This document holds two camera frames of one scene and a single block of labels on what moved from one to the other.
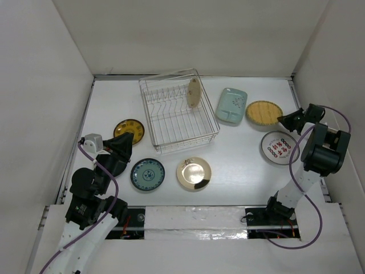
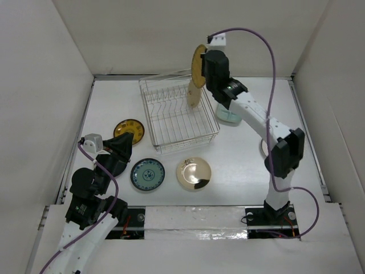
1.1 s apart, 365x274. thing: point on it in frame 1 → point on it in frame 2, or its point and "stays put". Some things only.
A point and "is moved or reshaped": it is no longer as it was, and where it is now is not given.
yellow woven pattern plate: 263,113 is moved or reshaped
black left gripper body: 117,153 stays put
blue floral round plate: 147,174 stays put
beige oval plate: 194,92 stays put
